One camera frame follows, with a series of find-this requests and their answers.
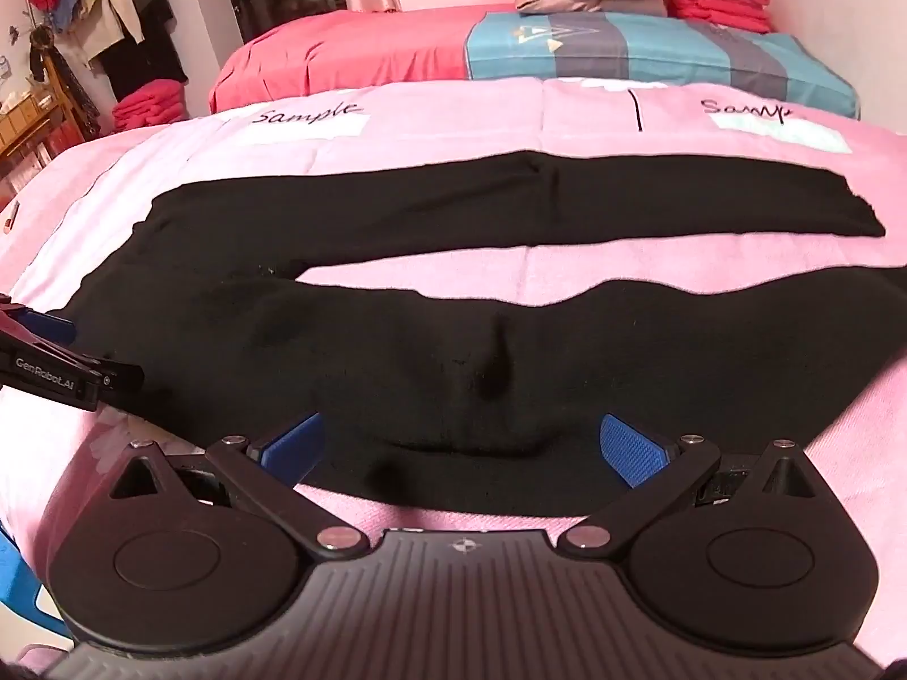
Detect wooden shelf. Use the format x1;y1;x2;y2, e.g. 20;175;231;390
0;49;86;189

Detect hanging black garment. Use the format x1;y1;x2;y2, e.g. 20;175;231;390
95;0;189;96

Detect low stack of red clothes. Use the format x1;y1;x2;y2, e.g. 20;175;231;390
112;80;189;132

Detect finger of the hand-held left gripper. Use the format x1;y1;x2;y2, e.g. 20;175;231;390
85;361;146;395
0;294;77;348

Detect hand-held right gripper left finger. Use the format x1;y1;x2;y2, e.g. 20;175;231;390
106;412;368;559

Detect red bed sheet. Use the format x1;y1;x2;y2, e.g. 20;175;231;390
209;3;522;114

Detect pink printed blanket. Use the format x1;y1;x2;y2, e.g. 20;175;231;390
0;78;907;653

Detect hanging cream sweater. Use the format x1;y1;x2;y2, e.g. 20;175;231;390
74;0;146;61

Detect black pants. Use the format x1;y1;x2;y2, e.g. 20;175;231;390
60;148;907;518

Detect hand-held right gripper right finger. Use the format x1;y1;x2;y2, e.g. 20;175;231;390
558;414;816;559

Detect blue plastic object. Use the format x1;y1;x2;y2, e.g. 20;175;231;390
0;528;40;606

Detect blue grey striped pillow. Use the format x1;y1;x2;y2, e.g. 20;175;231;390
463;10;862;120

